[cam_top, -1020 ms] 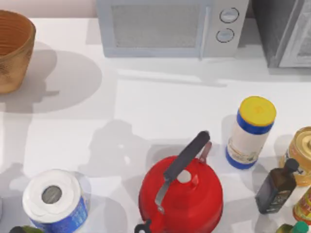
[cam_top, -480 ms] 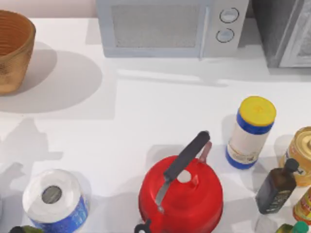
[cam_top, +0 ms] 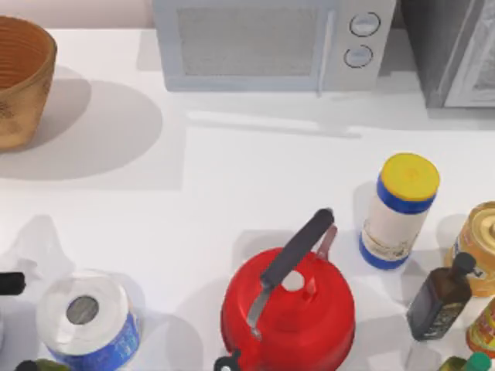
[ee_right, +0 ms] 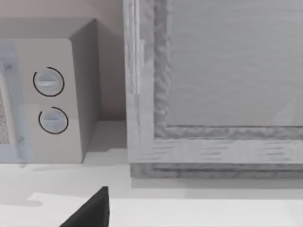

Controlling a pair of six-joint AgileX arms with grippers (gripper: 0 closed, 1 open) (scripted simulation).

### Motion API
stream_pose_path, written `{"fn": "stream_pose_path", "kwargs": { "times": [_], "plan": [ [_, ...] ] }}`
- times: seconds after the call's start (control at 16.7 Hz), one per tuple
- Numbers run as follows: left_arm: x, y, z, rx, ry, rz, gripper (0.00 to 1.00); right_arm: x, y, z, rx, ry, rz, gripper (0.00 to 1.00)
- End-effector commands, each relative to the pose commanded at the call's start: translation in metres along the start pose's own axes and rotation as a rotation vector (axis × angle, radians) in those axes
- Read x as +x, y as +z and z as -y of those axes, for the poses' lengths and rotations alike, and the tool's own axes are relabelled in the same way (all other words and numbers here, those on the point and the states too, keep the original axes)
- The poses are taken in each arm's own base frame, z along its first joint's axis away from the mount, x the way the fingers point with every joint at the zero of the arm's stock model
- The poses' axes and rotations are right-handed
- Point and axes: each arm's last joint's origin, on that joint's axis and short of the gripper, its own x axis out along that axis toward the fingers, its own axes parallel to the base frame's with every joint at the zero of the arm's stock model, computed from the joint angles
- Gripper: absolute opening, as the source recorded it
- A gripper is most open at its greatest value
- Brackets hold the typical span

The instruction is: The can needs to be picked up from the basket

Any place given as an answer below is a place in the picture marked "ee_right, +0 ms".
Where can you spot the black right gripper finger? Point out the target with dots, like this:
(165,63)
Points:
(94,210)

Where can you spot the grey wooden cabinet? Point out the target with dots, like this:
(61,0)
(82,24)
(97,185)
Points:
(142,151)

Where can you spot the pale round microwave knob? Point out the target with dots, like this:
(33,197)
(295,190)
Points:
(53,120)
(48,81)

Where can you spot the pale microwave oven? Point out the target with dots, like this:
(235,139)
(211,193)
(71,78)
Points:
(60,99)

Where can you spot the pale blue microwave door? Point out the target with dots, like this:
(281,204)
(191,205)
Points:
(14,94)

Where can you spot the grey cabinet door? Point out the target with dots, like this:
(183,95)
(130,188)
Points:
(236,71)

